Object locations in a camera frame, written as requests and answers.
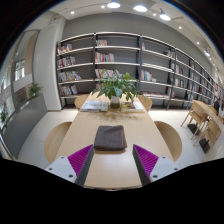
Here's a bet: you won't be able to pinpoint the yellow cover book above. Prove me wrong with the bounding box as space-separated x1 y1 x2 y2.
120 101 146 114

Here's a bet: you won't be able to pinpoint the white magazine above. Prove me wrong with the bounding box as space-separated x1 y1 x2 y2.
80 100 110 113

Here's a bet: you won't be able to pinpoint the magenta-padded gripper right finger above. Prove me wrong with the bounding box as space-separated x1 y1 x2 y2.
131 143 181 187

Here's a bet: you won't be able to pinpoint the zigzag striped brown towel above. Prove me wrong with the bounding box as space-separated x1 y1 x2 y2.
93 124 128 152

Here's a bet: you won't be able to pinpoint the grey partition counter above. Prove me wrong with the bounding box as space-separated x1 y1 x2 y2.
1 94 48 159

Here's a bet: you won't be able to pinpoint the slatted wooden chair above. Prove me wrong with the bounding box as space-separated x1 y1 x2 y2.
193 118 223 155
180 102 209 138

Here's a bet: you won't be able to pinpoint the green potted plant white pot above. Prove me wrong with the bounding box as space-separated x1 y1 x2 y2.
92 69 140 109

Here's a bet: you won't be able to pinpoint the ceiling lights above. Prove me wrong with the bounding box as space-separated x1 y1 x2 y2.
69 0 214 58

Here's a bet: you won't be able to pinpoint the grey bookshelf unit with books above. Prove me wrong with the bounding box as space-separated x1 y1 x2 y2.
55 31 224 111

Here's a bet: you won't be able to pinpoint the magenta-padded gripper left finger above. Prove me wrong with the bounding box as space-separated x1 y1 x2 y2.
45 143 95 187

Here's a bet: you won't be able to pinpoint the small green potted plant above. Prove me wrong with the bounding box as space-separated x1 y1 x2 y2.
28 82 43 99
0 109 9 126

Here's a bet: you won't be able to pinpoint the person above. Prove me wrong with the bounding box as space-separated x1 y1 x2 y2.
213 97 224 116

